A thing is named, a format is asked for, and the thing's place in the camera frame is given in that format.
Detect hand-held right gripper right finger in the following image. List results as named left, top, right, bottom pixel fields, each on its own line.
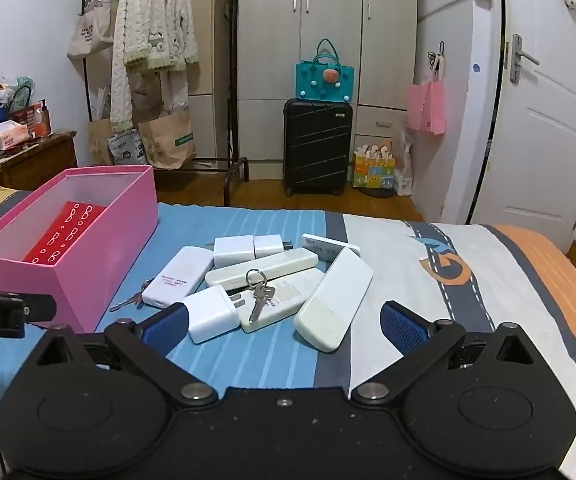
left=350, top=300, right=551, bottom=408

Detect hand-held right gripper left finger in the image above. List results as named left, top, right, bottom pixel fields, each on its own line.
left=20, top=302, right=219, bottom=408

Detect large white charger plug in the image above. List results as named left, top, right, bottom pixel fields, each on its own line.
left=182, top=286, right=247, bottom=345

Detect white power bank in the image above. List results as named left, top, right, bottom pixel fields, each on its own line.
left=141, top=246, right=215, bottom=310

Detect cream remote control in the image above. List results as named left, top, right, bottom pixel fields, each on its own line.
left=294, top=248, right=374, bottom=354

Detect pink cardboard box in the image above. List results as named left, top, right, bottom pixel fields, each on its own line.
left=0, top=165, right=160, bottom=333

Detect silver keys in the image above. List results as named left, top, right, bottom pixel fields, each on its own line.
left=245, top=268, right=277, bottom=324

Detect small white labelled remote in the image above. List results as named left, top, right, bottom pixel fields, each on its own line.
left=300, top=232, right=362, bottom=264

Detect white remote control purple buttons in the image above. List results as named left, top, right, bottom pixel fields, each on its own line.
left=238, top=267, right=326, bottom=334

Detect white air conditioner remote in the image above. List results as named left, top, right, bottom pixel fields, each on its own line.
left=205, top=248, right=320, bottom=289

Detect red glasses-print paper box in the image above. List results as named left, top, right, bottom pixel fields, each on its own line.
left=23, top=201, right=111, bottom=266

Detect striped bed sheet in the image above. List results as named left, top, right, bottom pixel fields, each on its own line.
left=0, top=185, right=576, bottom=480

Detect wooden nightstand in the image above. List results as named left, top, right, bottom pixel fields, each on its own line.
left=0, top=131, right=78, bottom=192

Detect clear plastic bag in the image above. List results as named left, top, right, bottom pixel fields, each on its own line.
left=392, top=130, right=414, bottom=197

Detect colourful gift bag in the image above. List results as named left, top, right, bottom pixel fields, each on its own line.
left=351, top=143, right=397, bottom=190

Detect orange white tissue box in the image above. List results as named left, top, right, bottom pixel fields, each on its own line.
left=0, top=121, right=32, bottom=150

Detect white printed plastic bag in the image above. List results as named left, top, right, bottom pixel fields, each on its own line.
left=106, top=129, right=144, bottom=165

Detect brown paper bag green label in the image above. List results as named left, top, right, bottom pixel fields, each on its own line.
left=138, top=109, right=198, bottom=170

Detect black suitcase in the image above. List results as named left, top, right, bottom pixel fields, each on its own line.
left=282, top=98, right=355, bottom=197

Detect red packet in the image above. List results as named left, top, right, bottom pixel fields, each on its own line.
left=11, top=102, right=52, bottom=139

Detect pink paper bag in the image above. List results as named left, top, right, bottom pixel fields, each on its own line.
left=406, top=72, right=447, bottom=136

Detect black clothes rack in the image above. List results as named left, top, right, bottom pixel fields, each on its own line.
left=80, top=0, right=250, bottom=207

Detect white knit pants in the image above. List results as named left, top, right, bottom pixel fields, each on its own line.
left=160, top=67, right=190, bottom=114

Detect white door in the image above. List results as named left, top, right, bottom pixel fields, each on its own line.
left=468, top=0, right=576, bottom=254

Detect teal felt handbag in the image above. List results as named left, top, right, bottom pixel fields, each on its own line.
left=295, top=38, right=355, bottom=105

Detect beige tote bag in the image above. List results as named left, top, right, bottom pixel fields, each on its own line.
left=66, top=0, right=115, bottom=59

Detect grey white wardrobe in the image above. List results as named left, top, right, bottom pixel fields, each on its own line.
left=188, top=0, right=421, bottom=187

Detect white knit cardigan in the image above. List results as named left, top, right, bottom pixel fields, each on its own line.
left=109, top=0, right=202, bottom=132

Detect metal door handle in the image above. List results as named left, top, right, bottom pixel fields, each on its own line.
left=509, top=33, right=541, bottom=85

